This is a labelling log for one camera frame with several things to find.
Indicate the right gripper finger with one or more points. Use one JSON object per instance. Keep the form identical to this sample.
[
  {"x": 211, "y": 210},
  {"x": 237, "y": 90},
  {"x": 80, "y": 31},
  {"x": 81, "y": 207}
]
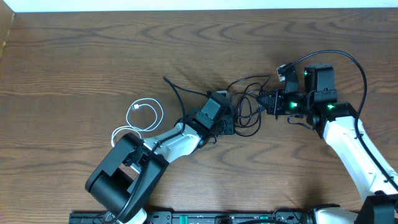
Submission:
[
  {"x": 266, "y": 104},
  {"x": 264, "y": 96}
]

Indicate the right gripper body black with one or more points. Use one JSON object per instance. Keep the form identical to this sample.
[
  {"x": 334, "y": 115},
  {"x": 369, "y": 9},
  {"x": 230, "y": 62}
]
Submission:
[{"x": 290, "y": 104}]

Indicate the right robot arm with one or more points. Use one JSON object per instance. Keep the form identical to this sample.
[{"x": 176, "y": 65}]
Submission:
[{"x": 337, "y": 123}]

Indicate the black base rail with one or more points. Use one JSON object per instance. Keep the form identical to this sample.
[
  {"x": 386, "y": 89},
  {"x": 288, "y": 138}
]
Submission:
[{"x": 157, "y": 217}]

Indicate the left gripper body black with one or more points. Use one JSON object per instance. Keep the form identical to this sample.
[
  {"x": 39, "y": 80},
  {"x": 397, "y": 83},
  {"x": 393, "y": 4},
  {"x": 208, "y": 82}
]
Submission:
[{"x": 227, "y": 128}]

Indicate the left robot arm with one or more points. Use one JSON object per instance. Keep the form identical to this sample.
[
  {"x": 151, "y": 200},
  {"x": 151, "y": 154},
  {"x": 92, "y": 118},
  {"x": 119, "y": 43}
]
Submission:
[{"x": 127, "y": 176}]

